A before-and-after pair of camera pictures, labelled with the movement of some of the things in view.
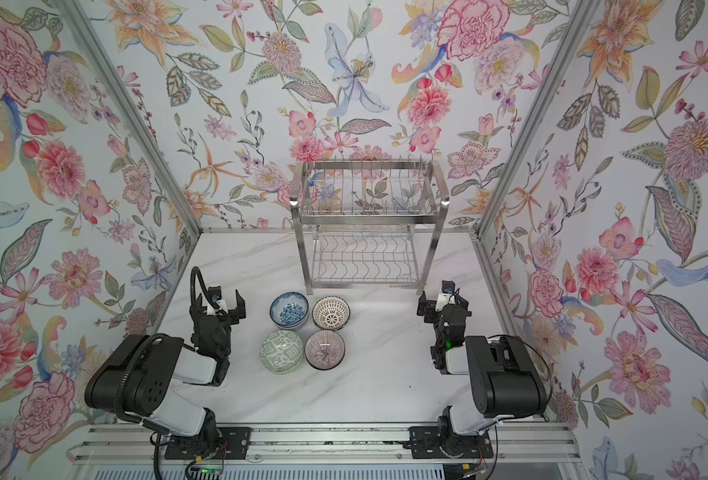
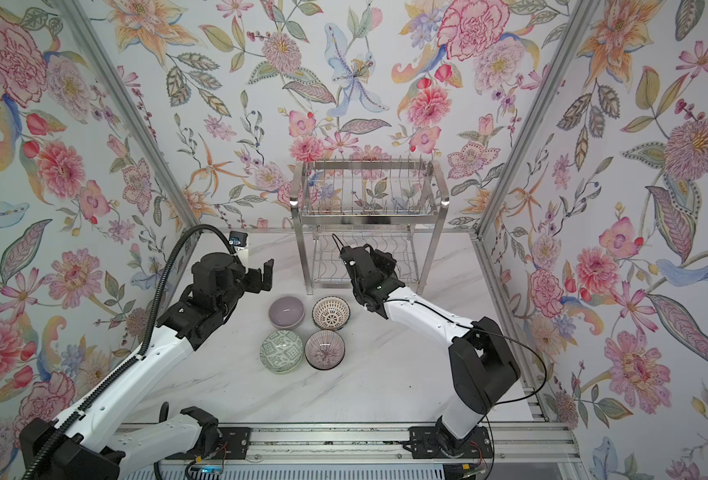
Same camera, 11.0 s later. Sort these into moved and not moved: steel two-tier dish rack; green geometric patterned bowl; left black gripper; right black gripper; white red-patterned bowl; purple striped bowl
Moved: left black gripper; right black gripper
Not moved: purple striped bowl; white red-patterned bowl; steel two-tier dish rack; green geometric patterned bowl
